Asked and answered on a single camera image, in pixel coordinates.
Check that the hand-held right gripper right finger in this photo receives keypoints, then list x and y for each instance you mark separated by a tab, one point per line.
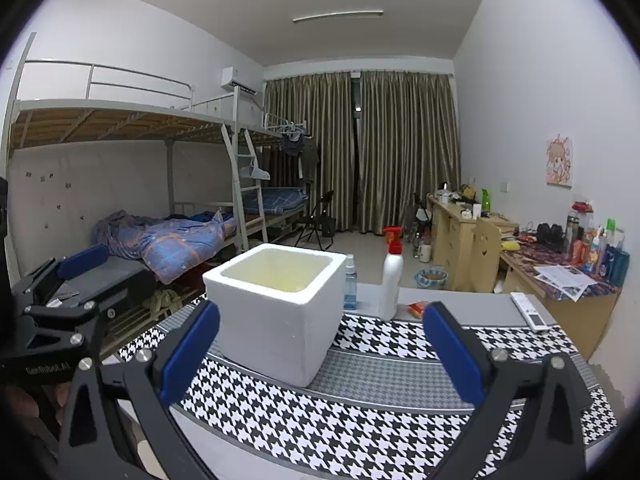
452	355

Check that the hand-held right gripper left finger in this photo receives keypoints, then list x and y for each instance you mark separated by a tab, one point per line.
192	355

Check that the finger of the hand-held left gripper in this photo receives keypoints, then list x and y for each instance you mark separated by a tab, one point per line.
125	295
85	260

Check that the white foam box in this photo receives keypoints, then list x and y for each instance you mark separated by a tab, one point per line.
270	330

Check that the person's left hand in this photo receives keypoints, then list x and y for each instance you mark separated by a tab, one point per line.
61	397

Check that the orange snack packet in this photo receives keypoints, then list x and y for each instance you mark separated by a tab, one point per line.
416	310

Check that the blue plaid blanket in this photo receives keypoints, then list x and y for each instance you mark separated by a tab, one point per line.
170	250

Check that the round waste basket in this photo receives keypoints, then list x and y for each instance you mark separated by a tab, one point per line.
431	278

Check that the white remote control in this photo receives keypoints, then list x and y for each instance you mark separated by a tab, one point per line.
530	312

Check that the white pump bottle red top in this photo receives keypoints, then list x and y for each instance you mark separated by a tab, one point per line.
390	285

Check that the wooden chair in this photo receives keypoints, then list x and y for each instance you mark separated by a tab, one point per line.
486	250

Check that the wooden drawer desk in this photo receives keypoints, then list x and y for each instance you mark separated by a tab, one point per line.
450	240

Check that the houndstooth table mat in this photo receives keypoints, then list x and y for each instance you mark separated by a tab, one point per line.
350	410

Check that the blue spray bottle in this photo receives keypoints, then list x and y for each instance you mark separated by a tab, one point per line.
351	290

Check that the yellow cloth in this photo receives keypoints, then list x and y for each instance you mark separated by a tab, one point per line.
510	246

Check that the printed papers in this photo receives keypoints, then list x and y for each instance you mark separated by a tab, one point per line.
565	280

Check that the white metal bunk bed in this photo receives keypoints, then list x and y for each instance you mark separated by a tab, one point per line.
100	120

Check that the black bag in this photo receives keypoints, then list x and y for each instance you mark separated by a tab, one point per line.
550	237

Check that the green bottle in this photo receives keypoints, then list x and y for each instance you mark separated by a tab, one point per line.
486	201

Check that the metal cooking pot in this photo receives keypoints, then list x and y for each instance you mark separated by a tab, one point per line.
442	196

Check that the black folding chair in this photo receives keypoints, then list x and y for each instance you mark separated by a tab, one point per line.
315	225

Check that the blue checked mattress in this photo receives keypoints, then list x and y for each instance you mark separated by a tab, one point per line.
282	199

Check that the row of toiletry bottles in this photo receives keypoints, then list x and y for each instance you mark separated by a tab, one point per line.
600	250

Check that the brown curtain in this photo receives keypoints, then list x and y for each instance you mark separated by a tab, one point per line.
405	150
310	150

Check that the hanging dark clothes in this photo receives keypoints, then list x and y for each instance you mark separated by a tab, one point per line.
300	155

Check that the white air conditioner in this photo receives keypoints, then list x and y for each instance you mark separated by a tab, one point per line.
232	77

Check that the ceiling tube light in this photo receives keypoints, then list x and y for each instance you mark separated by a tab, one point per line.
337	16

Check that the cartoon wall poster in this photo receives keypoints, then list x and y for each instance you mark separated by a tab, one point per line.
559	160

